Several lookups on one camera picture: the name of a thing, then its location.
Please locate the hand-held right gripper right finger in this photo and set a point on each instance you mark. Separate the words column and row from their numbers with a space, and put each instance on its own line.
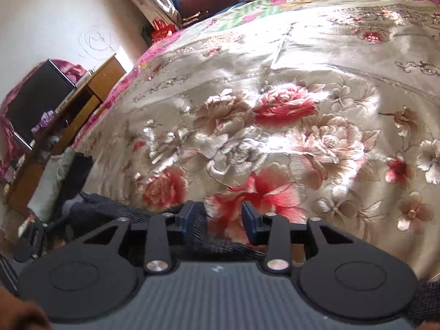
column 249, row 227

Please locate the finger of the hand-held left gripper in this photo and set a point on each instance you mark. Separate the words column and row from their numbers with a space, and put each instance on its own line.
column 32, row 240

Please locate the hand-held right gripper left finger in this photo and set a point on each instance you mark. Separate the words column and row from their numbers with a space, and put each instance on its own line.
column 187, row 220

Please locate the dark grey pants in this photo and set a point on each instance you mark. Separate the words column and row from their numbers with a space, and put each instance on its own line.
column 113, row 209

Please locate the brown fuzzy cloth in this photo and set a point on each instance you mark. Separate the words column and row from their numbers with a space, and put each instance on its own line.
column 20, row 311

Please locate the light grey cloth bundle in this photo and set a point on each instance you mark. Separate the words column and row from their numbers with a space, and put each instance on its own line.
column 51, row 185

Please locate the floral satin bedspread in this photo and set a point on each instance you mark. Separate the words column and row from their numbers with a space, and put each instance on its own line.
column 275, row 110

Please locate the purple item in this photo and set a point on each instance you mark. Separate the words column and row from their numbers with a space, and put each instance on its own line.
column 45, row 117

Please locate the wooden desk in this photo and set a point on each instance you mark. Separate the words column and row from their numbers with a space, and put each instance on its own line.
column 79, row 110

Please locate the black flat screen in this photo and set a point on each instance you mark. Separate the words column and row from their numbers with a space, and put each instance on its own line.
column 37, row 101

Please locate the person's grey knit clothing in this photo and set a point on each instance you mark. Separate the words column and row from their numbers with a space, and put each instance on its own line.
column 428, row 299

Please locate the red shopping bag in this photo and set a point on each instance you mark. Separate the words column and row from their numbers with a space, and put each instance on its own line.
column 162, row 29

